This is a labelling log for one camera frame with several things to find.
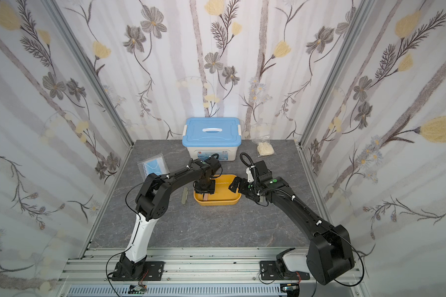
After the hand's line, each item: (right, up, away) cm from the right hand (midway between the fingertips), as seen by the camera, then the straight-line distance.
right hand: (240, 187), depth 81 cm
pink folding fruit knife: (-17, -7, +15) cm, 24 cm away
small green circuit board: (-42, -38, -10) cm, 58 cm away
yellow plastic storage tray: (-8, -7, +17) cm, 21 cm away
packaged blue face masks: (-48, +9, +27) cm, 56 cm away
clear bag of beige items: (+18, +19, +34) cm, 43 cm away
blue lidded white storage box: (-19, +25, +18) cm, 36 cm away
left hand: (-14, -5, +16) cm, 22 cm away
